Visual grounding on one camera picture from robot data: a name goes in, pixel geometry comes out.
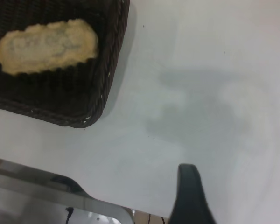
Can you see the pale yellow bread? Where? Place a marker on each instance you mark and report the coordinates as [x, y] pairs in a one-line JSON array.
[[46, 49]]

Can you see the black woven basket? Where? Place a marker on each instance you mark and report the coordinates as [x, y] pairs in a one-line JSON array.
[[60, 98]]

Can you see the silver metal tray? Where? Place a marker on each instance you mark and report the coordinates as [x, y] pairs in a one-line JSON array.
[[37, 189]]

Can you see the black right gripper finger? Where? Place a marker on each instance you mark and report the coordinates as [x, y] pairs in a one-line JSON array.
[[191, 200]]

